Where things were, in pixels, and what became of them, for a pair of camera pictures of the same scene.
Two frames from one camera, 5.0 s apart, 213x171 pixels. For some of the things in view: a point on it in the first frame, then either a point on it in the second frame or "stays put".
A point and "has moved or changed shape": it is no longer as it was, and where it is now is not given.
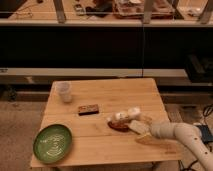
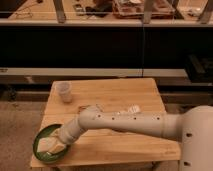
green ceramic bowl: x=52 y=143 stays put
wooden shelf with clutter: x=107 y=13 stays put
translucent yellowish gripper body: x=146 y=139 to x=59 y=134
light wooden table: x=109 y=121 stays put
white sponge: x=141 y=127 has moved or changed shape
